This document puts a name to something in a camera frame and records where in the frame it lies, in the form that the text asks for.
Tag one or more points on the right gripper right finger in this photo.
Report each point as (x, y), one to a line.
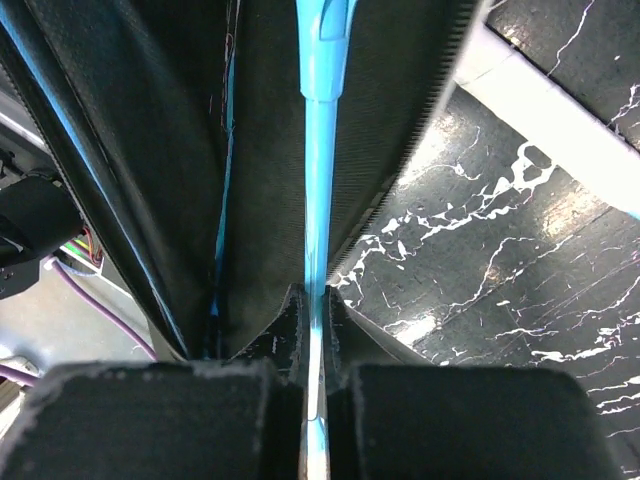
(419, 421)

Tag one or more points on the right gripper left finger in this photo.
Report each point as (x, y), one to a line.
(142, 420)

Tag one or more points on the blue racket bag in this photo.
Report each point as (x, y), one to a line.
(177, 128)

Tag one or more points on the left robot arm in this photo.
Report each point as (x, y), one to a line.
(37, 217)

